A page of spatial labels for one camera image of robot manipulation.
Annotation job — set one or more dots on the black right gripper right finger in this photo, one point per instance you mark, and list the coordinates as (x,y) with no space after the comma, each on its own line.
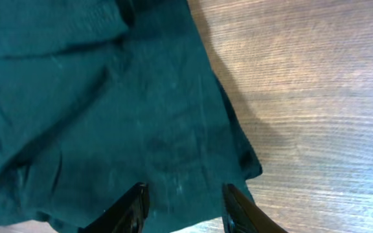
(241,215)

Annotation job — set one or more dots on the black shorts white lining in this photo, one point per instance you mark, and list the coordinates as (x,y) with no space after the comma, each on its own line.
(97,95)

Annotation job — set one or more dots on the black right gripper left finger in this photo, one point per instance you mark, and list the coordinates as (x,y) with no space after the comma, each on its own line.
(126,215)

